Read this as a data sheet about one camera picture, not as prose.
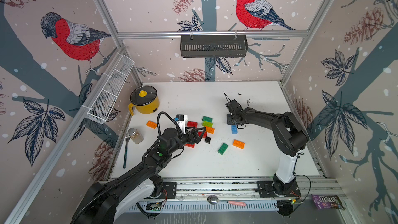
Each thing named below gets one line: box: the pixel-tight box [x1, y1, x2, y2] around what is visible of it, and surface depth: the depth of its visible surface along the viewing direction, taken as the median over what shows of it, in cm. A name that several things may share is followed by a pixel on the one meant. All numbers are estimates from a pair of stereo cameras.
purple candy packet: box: [310, 193, 346, 210], surface depth 70 cm
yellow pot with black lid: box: [128, 85, 160, 116], surface depth 101 cm
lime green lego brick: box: [201, 120, 213, 128], surface depth 100 cm
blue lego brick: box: [231, 124, 238, 135], surface depth 95 cm
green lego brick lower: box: [217, 142, 229, 156], surface depth 87 cm
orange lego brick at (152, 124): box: [146, 120, 158, 130], surface depth 99 cm
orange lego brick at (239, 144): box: [232, 139, 246, 150], surface depth 89 cm
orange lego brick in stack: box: [204, 126, 216, 135], surface depth 95 cm
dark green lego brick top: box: [202, 115, 213, 123], surface depth 100 cm
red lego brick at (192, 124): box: [186, 120, 198, 129], surface depth 100 cm
